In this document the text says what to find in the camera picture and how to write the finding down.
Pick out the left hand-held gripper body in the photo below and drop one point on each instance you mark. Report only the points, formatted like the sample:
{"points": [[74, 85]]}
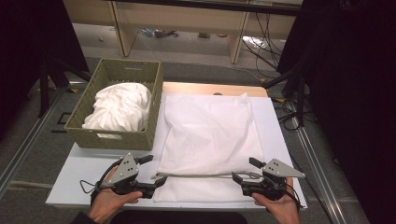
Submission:
{"points": [[124, 169]]}

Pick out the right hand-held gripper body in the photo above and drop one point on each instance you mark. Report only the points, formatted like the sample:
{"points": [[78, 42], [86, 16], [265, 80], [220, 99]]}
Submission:
{"points": [[274, 169]]}

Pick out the green woven basket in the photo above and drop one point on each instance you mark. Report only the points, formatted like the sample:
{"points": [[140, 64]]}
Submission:
{"points": [[124, 138]]}

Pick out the white cloth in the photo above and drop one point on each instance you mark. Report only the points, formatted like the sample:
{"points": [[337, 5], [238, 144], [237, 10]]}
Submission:
{"points": [[120, 107], [208, 133]]}

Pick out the person's left hand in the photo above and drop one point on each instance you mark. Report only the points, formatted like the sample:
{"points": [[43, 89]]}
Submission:
{"points": [[107, 203]]}

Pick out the person's right hand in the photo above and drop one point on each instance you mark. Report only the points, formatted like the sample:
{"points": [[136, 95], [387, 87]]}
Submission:
{"points": [[281, 208]]}

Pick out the black metal stand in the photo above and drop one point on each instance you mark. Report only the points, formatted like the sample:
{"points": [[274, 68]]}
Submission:
{"points": [[43, 87], [299, 93]]}

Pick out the black curtain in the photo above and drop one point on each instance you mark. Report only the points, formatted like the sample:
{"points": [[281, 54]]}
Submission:
{"points": [[28, 46], [351, 77]]}

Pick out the bluish floor clutter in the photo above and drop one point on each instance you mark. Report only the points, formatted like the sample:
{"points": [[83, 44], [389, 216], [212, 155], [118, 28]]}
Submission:
{"points": [[158, 33]]}

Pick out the small floor box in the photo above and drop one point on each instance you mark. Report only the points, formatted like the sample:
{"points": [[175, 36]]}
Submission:
{"points": [[204, 35]]}

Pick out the metal floor rail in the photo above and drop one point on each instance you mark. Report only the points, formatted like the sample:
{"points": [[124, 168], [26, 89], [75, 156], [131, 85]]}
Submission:
{"points": [[28, 140], [320, 174]]}

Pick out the light wooden desk frame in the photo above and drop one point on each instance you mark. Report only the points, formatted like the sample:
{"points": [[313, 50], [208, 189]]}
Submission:
{"points": [[183, 18]]}

